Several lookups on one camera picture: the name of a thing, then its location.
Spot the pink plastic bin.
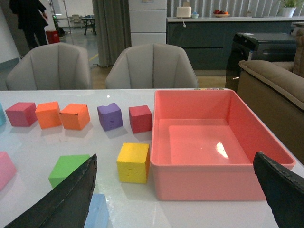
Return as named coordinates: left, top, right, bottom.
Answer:
left=150, top=89, right=296, bottom=201

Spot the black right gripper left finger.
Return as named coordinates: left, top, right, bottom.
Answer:
left=6, top=154, right=97, bottom=228

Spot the white toaster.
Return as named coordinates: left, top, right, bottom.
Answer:
left=176, top=6, right=191, bottom=18

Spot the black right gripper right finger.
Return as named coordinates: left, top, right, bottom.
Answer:
left=253, top=152, right=304, bottom=228

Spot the grey chair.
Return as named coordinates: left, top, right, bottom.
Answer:
left=105, top=43, right=198, bottom=89
left=6, top=43, right=92, bottom=91

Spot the dark kitchen counter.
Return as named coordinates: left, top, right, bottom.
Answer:
left=167, top=16, right=304, bottom=71

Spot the green foam block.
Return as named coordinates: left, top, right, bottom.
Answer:
left=48, top=154, right=90, bottom=188

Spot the grey curtain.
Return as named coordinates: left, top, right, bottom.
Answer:
left=92, top=0, right=131, bottom=67

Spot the small teal bowl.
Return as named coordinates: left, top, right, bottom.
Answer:
left=191, top=12, right=199, bottom=19

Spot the left orange foam block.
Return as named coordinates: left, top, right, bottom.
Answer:
left=35, top=101, right=62, bottom=129

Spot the crimson foam block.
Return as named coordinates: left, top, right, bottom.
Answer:
left=5, top=102, right=37, bottom=127

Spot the right orange foam block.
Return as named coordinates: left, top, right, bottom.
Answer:
left=59, top=104, right=91, bottom=130

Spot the dark red foam block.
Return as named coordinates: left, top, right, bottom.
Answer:
left=129, top=105, right=152, bottom=133

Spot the light blue foam block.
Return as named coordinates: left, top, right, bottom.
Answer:
left=84, top=193, right=109, bottom=228

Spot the red bin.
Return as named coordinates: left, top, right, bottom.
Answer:
left=46, top=30, right=60, bottom=44

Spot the right grey chair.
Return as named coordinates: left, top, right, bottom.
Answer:
left=105, top=43, right=198, bottom=89

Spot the potted plant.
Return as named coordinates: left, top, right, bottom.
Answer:
left=277, top=0, right=304, bottom=18

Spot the orange foam block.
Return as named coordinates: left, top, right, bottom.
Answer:
left=35, top=101, right=62, bottom=129
left=59, top=104, right=91, bottom=130

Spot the teal plastic bin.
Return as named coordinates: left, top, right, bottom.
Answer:
left=0, top=103, right=6, bottom=126

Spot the left grey chair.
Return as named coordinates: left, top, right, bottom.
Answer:
left=6, top=43, right=92, bottom=91

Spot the pink foam block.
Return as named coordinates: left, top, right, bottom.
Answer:
left=0, top=152, right=17, bottom=190

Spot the white drawer cabinet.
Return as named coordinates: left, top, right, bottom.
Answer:
left=128, top=0, right=167, bottom=46

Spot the beige sofa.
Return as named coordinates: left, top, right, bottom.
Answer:
left=237, top=29, right=304, bottom=162

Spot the notched purple foam block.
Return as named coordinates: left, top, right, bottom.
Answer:
left=97, top=103, right=123, bottom=131

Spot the fruit plate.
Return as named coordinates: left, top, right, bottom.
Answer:
left=213, top=9, right=230, bottom=18

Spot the black washing machine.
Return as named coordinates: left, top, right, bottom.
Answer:
left=225, top=33, right=296, bottom=91

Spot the person in black clothes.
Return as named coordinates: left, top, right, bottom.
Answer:
left=9, top=0, right=48, bottom=49

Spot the yellow foam block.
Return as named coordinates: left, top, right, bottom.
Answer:
left=116, top=142, right=150, bottom=184

